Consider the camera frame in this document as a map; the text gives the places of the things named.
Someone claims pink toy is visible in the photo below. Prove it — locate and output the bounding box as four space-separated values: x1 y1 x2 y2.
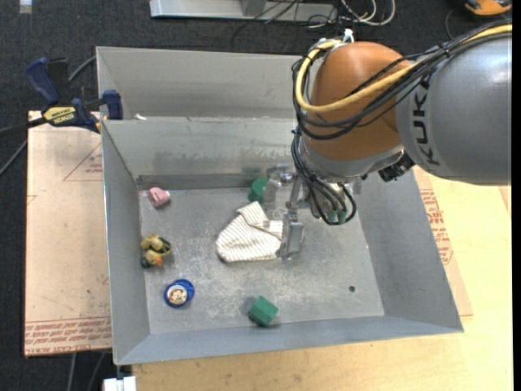
147 187 172 209

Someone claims grey metal bin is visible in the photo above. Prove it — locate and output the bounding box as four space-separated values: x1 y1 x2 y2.
95 46 465 367

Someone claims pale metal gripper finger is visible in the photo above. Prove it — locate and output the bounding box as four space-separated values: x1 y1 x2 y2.
278 213 294 260
289 221 306 260

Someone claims white striped cloth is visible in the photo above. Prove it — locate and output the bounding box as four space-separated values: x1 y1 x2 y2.
214 200 286 264

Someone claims yellow toy duck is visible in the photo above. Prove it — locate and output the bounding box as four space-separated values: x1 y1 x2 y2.
139 234 173 269

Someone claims brown cardboard board, red print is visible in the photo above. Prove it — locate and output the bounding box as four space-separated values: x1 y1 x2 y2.
24 110 475 358

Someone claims clear glass thing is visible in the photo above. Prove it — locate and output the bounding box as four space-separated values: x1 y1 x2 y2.
263 165 296 214

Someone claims green block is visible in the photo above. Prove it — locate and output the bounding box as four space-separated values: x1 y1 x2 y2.
247 177 269 204
247 295 280 327

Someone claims blue round disc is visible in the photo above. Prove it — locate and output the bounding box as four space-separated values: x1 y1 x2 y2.
163 278 195 310

